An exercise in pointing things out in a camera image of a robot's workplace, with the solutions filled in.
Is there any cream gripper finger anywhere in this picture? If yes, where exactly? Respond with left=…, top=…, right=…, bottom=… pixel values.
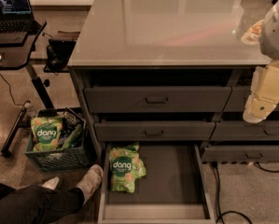
left=243, top=94, right=276, bottom=123
left=241, top=20, right=263, bottom=45

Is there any green rice chip bag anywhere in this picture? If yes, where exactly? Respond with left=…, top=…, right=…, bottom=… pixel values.
left=109, top=142, right=146, bottom=193

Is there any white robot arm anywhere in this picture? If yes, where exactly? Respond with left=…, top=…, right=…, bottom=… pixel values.
left=241, top=0, right=279, bottom=123

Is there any top right drawer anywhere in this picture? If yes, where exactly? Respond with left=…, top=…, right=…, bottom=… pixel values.
left=224, top=86, right=279, bottom=112

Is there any top left drawer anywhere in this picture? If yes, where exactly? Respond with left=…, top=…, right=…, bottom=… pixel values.
left=84, top=86, right=231, bottom=113

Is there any bottom right drawer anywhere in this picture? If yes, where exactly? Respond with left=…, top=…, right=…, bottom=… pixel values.
left=200, top=144, right=279, bottom=163

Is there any grey cabinet with counter top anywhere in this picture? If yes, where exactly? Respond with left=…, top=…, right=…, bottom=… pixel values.
left=67, top=0, right=279, bottom=224

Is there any open bottom left drawer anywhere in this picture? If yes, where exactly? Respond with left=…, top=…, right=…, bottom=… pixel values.
left=97, top=142, right=216, bottom=224

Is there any middle left drawer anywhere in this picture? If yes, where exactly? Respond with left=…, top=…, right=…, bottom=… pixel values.
left=94, top=120, right=216, bottom=141

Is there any black kettle chip bag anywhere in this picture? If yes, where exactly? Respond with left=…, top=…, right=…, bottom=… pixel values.
left=59, top=108, right=84, bottom=148

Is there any green snack bag in crate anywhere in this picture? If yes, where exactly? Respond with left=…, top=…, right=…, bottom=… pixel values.
left=63, top=124, right=83, bottom=148

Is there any green chip bag in crate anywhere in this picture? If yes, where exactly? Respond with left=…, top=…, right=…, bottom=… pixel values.
left=31, top=116, right=63, bottom=151

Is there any right white slipper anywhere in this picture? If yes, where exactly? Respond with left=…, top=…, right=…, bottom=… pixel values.
left=77, top=164, right=104, bottom=204

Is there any white slipper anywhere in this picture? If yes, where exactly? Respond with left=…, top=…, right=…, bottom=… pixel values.
left=77, top=164, right=104, bottom=204
left=42, top=176, right=60, bottom=189

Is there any dark plastic crate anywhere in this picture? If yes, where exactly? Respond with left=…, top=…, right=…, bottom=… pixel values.
left=24, top=107, right=90, bottom=173

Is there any left white slipper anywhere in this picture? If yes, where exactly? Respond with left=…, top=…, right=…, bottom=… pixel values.
left=42, top=176, right=60, bottom=189

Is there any black laptop stand desk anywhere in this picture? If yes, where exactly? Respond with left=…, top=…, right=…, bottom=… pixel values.
left=0, top=20, right=54, bottom=158

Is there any black laptop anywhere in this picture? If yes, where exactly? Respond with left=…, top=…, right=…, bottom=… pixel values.
left=0, top=0, right=34, bottom=33

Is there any person leg in black trousers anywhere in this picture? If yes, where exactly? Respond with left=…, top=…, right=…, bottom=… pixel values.
left=0, top=183, right=84, bottom=224

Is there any black power cable on floor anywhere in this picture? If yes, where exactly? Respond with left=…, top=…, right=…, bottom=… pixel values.
left=209, top=161, right=279, bottom=224

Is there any thin black cable left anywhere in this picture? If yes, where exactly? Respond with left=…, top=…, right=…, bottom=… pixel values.
left=0, top=69, right=24, bottom=107

